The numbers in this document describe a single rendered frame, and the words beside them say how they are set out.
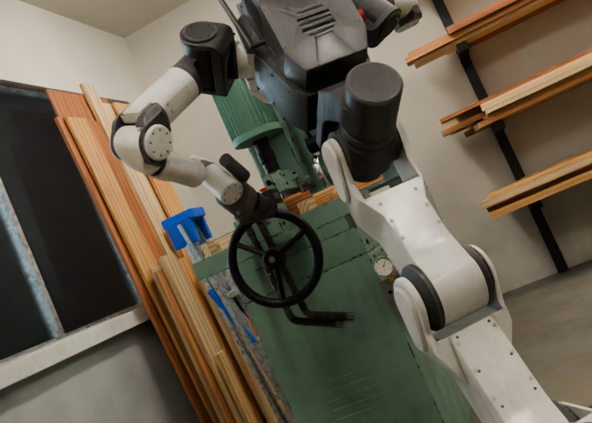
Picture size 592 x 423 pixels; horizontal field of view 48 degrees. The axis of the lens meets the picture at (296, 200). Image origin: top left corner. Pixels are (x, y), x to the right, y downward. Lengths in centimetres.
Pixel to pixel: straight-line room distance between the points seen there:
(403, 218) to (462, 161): 304
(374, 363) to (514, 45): 282
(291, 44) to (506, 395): 83
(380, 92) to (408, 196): 25
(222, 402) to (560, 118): 263
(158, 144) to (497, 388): 84
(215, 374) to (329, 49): 229
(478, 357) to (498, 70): 324
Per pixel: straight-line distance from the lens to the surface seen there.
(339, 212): 204
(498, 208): 402
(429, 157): 443
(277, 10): 150
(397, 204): 142
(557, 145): 445
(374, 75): 134
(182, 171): 154
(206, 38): 157
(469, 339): 138
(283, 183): 221
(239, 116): 222
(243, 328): 295
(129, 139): 147
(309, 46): 146
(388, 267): 197
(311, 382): 217
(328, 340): 212
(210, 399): 350
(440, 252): 137
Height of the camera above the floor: 82
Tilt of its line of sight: 3 degrees up
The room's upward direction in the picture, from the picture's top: 24 degrees counter-clockwise
